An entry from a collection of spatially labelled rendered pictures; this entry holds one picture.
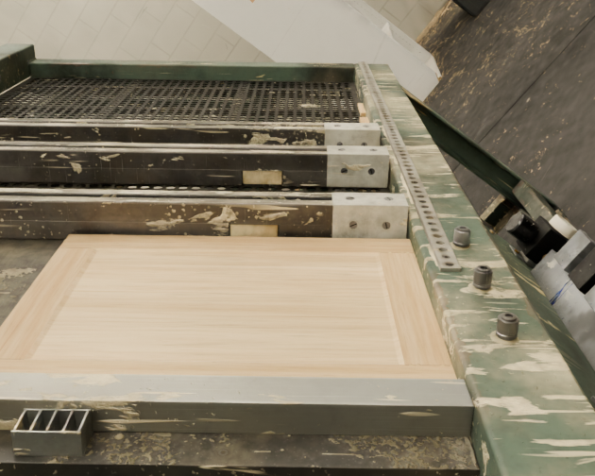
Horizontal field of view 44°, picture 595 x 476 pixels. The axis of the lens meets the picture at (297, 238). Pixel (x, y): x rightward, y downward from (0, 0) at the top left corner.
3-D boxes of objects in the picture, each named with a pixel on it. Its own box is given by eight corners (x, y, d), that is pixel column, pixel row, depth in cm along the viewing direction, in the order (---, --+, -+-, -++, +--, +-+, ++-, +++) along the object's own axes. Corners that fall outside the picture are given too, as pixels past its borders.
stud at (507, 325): (518, 343, 87) (522, 320, 85) (498, 343, 87) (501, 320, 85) (513, 331, 89) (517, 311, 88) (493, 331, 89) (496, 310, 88)
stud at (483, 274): (492, 292, 98) (495, 271, 97) (474, 291, 98) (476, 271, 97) (488, 283, 101) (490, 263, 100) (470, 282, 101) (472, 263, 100)
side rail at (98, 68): (353, 99, 252) (355, 67, 248) (32, 94, 252) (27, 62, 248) (352, 94, 260) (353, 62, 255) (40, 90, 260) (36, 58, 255)
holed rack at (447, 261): (461, 271, 104) (461, 267, 104) (440, 271, 104) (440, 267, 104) (366, 63, 255) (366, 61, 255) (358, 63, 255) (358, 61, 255)
